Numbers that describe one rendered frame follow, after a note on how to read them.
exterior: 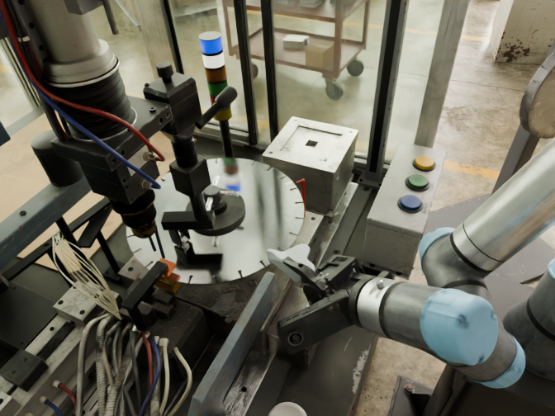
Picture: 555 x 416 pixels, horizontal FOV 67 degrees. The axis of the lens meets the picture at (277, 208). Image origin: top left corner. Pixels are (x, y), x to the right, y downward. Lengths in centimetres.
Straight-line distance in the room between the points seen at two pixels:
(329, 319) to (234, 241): 23
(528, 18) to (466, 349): 332
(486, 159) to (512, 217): 206
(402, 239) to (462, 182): 159
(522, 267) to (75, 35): 191
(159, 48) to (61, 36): 84
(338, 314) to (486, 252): 21
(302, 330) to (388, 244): 35
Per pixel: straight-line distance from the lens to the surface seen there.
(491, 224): 60
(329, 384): 82
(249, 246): 73
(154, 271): 69
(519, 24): 369
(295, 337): 60
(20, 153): 153
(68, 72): 47
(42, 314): 92
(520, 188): 58
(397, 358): 171
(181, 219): 70
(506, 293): 100
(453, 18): 95
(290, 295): 82
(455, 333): 48
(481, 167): 257
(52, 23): 46
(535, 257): 216
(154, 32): 128
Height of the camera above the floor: 150
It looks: 44 degrees down
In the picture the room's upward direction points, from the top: 4 degrees counter-clockwise
